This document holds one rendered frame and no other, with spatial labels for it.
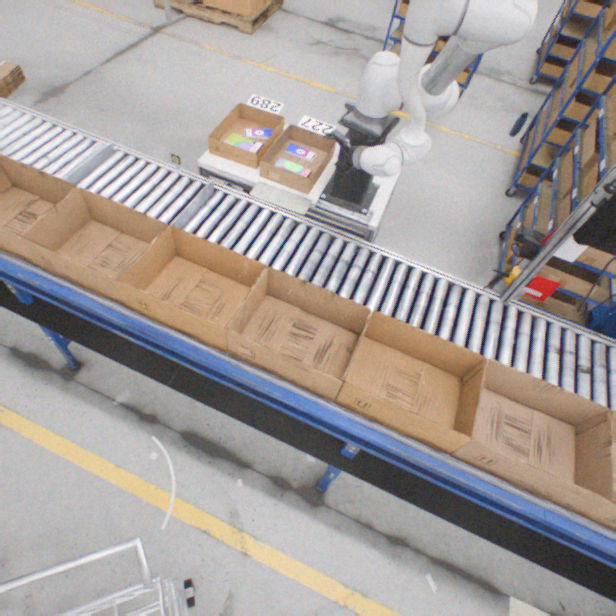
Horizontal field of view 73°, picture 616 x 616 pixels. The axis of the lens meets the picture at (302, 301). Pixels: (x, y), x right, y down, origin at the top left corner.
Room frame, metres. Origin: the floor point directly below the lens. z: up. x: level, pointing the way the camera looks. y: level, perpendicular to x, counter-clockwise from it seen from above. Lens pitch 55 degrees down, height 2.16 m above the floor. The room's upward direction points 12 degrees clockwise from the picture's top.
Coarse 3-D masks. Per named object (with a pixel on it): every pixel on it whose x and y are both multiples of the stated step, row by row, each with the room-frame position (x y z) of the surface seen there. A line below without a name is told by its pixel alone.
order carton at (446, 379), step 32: (384, 320) 0.81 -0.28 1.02; (384, 352) 0.76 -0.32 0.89; (416, 352) 0.77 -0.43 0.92; (448, 352) 0.75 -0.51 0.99; (352, 384) 0.54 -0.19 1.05; (384, 384) 0.64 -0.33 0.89; (416, 384) 0.67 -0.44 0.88; (448, 384) 0.69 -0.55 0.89; (480, 384) 0.63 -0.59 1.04; (384, 416) 0.50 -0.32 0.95; (416, 416) 0.48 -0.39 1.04; (448, 416) 0.57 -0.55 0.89; (448, 448) 0.45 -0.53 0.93
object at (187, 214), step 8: (208, 184) 1.53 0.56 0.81; (200, 192) 1.46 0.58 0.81; (208, 192) 1.52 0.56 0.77; (200, 200) 1.45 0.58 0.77; (192, 208) 1.38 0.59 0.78; (200, 208) 1.44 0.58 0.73; (184, 216) 1.32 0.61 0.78; (192, 216) 1.37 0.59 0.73; (176, 224) 1.26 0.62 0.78; (184, 224) 1.31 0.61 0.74
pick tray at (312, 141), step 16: (288, 128) 2.07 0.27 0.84; (272, 144) 1.88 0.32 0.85; (288, 144) 2.05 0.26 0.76; (304, 144) 2.08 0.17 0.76; (320, 144) 2.06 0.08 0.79; (272, 160) 1.88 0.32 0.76; (288, 160) 1.90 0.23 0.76; (304, 160) 1.93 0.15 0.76; (320, 160) 1.96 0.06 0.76; (272, 176) 1.72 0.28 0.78; (288, 176) 1.70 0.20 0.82; (304, 192) 1.68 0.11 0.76
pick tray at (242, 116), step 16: (240, 112) 2.20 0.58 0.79; (256, 112) 2.19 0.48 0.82; (224, 128) 2.02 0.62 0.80; (240, 128) 2.10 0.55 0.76; (256, 128) 2.13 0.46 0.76; (272, 128) 2.17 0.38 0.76; (208, 144) 1.84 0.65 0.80; (224, 144) 1.82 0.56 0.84; (240, 160) 1.80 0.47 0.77; (256, 160) 1.78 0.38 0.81
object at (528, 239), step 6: (522, 228) 1.34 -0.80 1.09; (528, 228) 1.34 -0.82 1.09; (516, 234) 1.32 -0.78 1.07; (522, 234) 1.30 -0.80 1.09; (528, 234) 1.31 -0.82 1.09; (534, 234) 1.31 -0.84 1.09; (540, 234) 1.33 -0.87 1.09; (516, 240) 1.30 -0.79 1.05; (522, 240) 1.30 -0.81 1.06; (528, 240) 1.29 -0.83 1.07; (534, 240) 1.29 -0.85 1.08; (540, 240) 1.29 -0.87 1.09; (522, 246) 1.31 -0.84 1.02; (528, 246) 1.29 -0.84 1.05; (534, 246) 1.28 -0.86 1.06; (540, 246) 1.28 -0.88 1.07; (522, 252) 1.30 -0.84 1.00; (528, 252) 1.30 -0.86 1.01
